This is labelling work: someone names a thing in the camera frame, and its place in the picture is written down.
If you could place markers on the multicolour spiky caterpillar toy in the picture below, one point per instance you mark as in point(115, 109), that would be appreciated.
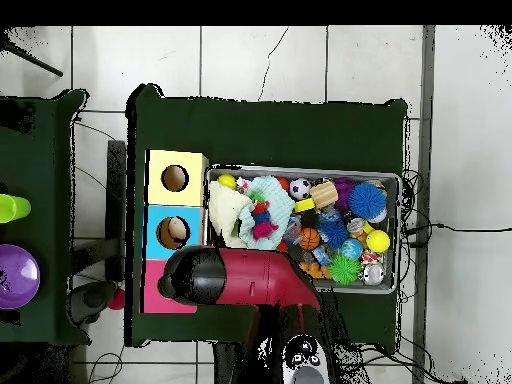
point(260, 218)

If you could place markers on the light blue waffle cloth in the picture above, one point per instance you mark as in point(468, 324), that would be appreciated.
point(280, 204)

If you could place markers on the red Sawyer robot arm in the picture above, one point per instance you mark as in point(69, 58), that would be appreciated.
point(256, 280)

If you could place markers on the shallow clear mesh bin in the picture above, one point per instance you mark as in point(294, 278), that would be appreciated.
point(288, 171)

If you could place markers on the wooden box with three holes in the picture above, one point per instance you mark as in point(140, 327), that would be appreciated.
point(176, 198)

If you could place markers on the yellow foam block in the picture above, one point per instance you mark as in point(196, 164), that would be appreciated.
point(304, 205)

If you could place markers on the small soccer ball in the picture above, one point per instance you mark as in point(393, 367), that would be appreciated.
point(300, 188)

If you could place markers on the small basketball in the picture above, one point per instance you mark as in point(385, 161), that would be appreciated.
point(309, 239)

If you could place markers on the striped wooden block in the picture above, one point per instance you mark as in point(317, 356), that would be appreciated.
point(324, 194)

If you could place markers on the dark green table cloth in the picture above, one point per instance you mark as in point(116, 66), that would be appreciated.
point(260, 132)
point(44, 160)

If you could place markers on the long orange toy brick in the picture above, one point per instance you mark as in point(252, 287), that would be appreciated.
point(316, 272)

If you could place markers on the plain green spiky ball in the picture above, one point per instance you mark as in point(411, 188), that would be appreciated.
point(344, 270)

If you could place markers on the large blue spiky ball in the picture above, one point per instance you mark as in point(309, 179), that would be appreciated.
point(367, 201)

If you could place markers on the yellow plastic ball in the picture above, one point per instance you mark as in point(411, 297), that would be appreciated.
point(378, 241)

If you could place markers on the grey box with red button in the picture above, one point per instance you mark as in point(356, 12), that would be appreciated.
point(94, 300)

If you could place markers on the lime green cup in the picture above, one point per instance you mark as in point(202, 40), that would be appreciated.
point(14, 208)

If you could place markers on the purple plastic bowl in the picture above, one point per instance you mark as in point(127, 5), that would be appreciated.
point(18, 276)

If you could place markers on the black rod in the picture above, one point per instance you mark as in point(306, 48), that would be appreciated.
point(40, 64)

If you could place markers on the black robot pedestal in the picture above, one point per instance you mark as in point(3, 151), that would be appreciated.
point(228, 368)

